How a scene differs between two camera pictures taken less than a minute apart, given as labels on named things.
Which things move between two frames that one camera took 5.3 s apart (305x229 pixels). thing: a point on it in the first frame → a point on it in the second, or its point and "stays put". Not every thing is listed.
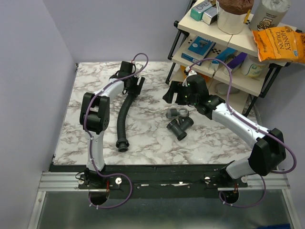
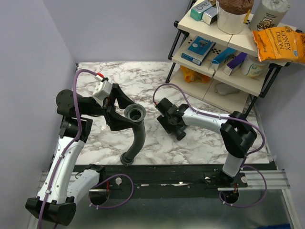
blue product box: x=199 y=49 stays put
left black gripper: x=136 y=88 → x=117 y=122
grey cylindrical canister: x=268 y=14 stays put
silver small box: x=209 y=16 stays put
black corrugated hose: x=122 y=142 → x=136 y=112
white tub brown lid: x=231 y=15 stays put
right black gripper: x=177 y=87 → x=167 y=128
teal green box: x=196 y=12 stays put
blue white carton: x=224 y=56 stays put
